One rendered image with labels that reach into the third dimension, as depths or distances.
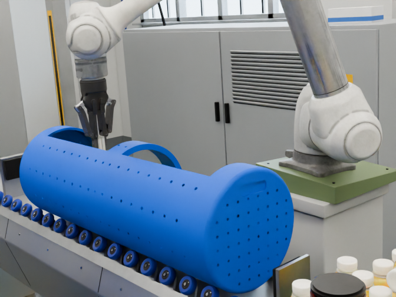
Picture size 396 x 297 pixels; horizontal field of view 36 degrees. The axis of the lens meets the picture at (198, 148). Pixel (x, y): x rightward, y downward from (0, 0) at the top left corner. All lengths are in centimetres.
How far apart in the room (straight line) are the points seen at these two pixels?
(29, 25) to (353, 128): 522
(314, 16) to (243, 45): 182
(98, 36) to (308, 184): 77
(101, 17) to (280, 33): 180
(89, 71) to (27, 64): 485
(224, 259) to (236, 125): 231
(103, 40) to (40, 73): 511
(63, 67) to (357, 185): 131
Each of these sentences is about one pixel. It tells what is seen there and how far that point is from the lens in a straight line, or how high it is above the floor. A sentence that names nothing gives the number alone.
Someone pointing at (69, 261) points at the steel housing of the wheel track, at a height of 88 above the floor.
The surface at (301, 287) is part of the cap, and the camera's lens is 112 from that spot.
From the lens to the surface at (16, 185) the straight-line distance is 236.
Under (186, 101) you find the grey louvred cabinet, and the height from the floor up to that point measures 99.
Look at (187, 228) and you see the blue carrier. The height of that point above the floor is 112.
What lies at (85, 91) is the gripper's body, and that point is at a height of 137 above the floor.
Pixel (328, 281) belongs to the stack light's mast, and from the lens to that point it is 74.
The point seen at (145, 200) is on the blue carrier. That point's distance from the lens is 140.
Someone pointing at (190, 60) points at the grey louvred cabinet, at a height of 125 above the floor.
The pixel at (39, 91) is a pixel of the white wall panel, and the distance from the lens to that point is 661.
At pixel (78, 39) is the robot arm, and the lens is 150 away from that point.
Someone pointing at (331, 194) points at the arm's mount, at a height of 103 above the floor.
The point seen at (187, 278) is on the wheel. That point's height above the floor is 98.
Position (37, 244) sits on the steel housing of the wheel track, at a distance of 200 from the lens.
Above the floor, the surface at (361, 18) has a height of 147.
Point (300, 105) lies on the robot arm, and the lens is 189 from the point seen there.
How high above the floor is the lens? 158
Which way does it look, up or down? 13 degrees down
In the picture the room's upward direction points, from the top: 4 degrees counter-clockwise
